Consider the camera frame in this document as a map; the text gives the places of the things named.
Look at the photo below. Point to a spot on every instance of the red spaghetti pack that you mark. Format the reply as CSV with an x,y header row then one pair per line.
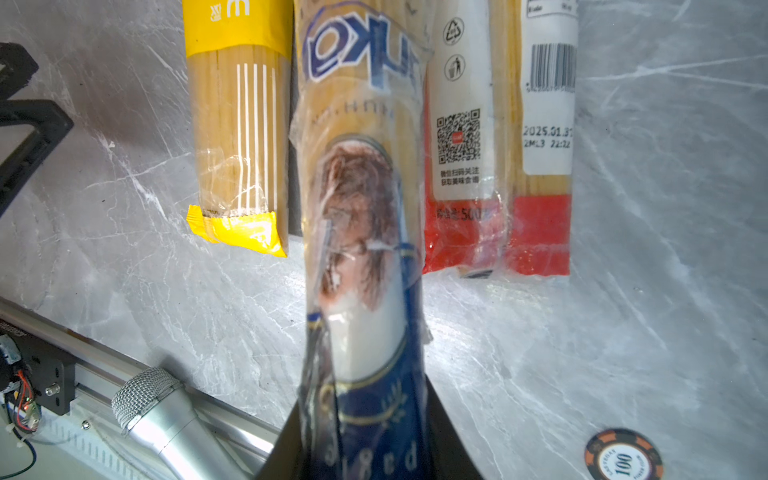
x,y
500,126

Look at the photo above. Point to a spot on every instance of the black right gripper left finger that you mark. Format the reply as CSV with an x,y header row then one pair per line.
x,y
287,460

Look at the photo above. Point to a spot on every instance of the silver microphone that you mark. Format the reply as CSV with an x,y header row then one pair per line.
x,y
154,410

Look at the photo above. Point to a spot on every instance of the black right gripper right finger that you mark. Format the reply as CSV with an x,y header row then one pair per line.
x,y
449,458

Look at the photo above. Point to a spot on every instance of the blue yellow portrait spaghetti pack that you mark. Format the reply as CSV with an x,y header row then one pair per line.
x,y
358,131

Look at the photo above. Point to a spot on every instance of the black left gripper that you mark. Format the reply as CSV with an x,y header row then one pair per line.
x,y
49,122

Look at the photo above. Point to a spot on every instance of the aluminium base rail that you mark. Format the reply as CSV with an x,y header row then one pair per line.
x,y
100,372

